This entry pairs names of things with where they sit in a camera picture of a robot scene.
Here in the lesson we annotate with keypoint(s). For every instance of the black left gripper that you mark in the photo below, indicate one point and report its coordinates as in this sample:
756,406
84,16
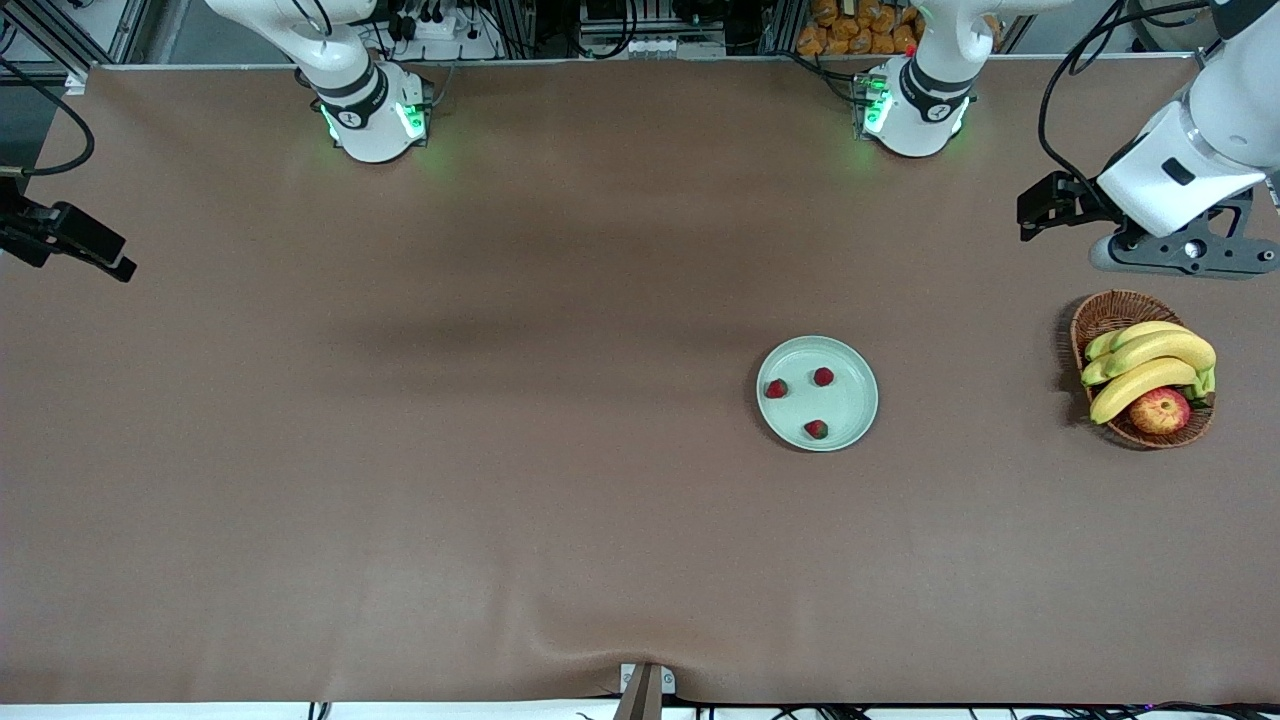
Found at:
1090,205

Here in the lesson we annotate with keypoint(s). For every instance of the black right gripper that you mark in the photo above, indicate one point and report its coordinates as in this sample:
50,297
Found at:
18,228

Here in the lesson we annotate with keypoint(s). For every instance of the red strawberry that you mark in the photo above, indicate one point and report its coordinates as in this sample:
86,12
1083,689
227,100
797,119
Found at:
776,388
816,429
823,376

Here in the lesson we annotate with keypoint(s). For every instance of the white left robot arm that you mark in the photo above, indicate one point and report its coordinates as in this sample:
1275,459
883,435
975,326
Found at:
925,120

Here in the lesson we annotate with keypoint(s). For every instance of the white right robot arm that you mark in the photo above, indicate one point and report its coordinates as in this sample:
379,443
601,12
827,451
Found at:
375,130

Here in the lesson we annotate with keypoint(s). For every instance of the mint green round plate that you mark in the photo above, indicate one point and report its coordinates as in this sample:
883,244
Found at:
840,410

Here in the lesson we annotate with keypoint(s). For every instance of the brown wicker basket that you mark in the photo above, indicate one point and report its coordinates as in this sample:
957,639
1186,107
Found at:
1110,312

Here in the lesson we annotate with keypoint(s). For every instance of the small greenish yellow banana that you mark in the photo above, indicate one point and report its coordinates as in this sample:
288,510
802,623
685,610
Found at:
1140,331

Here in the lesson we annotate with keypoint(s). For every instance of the grey rounded background housing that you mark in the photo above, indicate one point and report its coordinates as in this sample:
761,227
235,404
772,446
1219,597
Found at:
1165,20

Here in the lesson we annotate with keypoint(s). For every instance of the red yellow apple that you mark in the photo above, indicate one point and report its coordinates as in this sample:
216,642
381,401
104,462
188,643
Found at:
1160,412

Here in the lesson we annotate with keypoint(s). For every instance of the bag of orange snacks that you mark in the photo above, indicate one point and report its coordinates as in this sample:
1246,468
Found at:
850,30

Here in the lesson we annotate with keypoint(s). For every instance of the white power strip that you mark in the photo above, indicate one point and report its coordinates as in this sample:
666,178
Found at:
440,30

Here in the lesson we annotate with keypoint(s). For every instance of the black background equipment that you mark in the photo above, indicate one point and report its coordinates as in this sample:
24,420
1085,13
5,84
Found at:
650,12

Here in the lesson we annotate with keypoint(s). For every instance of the brown table cover mat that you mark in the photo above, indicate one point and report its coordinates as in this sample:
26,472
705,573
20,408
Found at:
600,550

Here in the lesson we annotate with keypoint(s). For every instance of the dark mounting bar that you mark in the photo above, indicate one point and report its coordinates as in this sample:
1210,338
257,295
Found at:
640,700

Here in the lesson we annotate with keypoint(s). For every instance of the aluminium frame profile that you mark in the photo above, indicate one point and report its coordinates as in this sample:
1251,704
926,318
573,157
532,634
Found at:
130,30

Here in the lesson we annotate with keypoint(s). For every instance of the grey metal bracket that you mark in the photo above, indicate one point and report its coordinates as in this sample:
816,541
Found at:
668,680

